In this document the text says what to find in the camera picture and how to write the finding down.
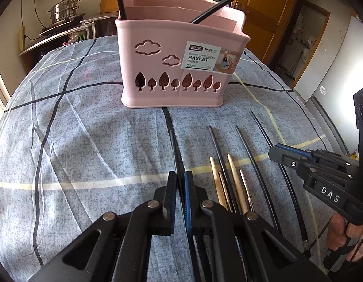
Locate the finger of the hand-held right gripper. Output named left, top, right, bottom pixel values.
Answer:
left=275, top=143, right=359, bottom=168
left=268, top=147, right=356, bottom=183

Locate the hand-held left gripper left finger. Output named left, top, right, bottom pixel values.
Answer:
left=29, top=171, right=178, bottom=282

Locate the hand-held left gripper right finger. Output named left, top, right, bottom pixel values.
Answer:
left=184, top=170, right=332, bottom=282

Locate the wooden chopstick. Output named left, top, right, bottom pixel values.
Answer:
left=209, top=156, right=229, bottom=210
left=227, top=153, right=249, bottom=215

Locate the metal chopstick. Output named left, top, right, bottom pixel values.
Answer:
left=239, top=169, right=256, bottom=213
left=218, top=171, right=235, bottom=212

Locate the pink plastic chopstick basket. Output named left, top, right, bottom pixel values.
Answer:
left=115, top=0, right=251, bottom=109

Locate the person's right hand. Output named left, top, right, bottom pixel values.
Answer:
left=326, top=214, right=363, bottom=253

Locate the silver refrigerator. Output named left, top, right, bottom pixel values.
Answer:
left=293, top=15, right=363, bottom=159

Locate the wooden door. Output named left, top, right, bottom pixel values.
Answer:
left=215, top=0, right=301, bottom=65

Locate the black induction stove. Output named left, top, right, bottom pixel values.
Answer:
left=39, top=13, right=86, bottom=37

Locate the metal shelf rack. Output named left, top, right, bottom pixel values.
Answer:
left=19, top=23, right=97, bottom=65

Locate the steel steamer pot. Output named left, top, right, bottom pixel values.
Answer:
left=47, top=0, right=81, bottom=24

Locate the dark wooden door frame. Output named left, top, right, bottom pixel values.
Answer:
left=269, top=0, right=331, bottom=90

